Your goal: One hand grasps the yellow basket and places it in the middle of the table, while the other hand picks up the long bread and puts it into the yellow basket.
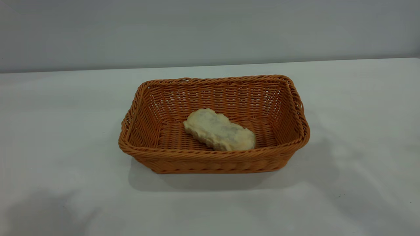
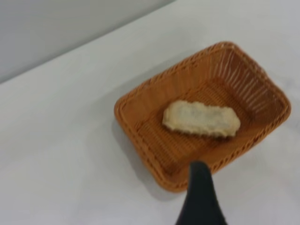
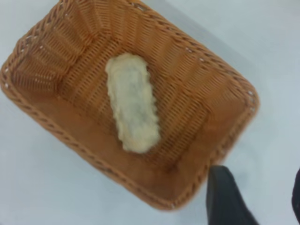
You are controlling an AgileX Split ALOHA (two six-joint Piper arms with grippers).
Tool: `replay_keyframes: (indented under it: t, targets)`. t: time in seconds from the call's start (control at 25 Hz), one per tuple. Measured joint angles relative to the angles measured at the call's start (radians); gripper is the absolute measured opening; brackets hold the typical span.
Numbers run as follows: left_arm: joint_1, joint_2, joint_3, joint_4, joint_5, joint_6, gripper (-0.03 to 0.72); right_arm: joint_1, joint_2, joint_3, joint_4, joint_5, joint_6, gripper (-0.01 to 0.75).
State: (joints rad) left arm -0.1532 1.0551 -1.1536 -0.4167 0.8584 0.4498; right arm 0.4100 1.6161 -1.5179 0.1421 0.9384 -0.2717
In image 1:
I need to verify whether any ridged long bread loaf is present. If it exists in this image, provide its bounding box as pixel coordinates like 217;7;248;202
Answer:
183;108;257;152

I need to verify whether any orange woven wicker basket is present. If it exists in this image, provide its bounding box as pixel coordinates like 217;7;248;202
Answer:
118;75;311;174

